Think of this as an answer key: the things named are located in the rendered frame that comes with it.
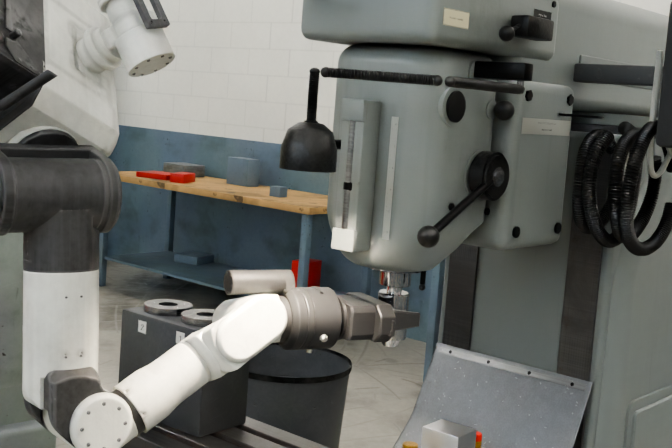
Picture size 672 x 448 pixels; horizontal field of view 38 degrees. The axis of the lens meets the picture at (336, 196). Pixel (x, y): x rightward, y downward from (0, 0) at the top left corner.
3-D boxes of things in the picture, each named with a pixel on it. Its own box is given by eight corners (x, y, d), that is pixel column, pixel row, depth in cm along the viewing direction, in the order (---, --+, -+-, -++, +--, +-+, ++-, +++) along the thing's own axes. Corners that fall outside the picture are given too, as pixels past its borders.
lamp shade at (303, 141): (276, 169, 122) (279, 119, 122) (282, 165, 129) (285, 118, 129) (334, 173, 122) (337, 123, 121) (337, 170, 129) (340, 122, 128)
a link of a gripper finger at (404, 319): (416, 329, 148) (380, 330, 145) (418, 308, 147) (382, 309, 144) (422, 332, 146) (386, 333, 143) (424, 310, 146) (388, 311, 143)
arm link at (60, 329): (40, 469, 114) (41, 276, 114) (6, 442, 125) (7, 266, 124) (134, 453, 121) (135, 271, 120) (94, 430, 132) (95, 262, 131)
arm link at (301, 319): (318, 348, 136) (242, 352, 131) (284, 350, 146) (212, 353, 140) (315, 266, 138) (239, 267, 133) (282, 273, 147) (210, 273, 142)
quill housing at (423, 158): (416, 282, 134) (436, 44, 131) (304, 258, 147) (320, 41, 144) (491, 271, 148) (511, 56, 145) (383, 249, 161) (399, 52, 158)
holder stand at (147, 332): (198, 438, 171) (205, 325, 169) (115, 407, 185) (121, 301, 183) (246, 423, 181) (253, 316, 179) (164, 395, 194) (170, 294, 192)
